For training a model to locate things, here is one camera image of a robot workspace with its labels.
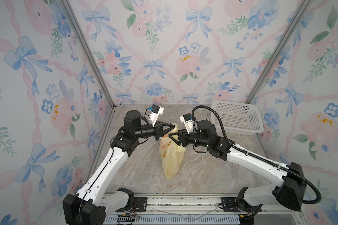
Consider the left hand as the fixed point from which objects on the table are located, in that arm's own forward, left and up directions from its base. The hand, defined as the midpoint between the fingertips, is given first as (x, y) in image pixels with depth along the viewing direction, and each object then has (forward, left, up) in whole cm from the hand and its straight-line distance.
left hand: (174, 127), depth 65 cm
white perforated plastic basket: (+32, -52, -32) cm, 69 cm away
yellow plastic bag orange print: (-8, +1, -13) cm, 15 cm away
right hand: (0, +1, -6) cm, 6 cm away
